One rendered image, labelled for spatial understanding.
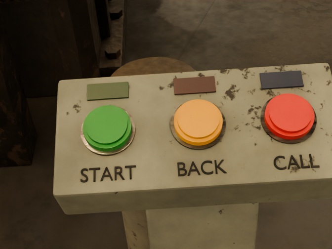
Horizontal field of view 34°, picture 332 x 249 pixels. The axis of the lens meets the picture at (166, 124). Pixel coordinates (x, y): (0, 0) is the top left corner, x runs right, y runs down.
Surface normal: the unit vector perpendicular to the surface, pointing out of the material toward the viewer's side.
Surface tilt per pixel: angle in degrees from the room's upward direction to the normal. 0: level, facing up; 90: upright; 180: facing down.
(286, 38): 0
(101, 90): 20
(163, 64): 0
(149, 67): 0
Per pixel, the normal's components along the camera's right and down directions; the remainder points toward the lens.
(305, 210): -0.05, -0.74
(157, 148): -0.04, -0.47
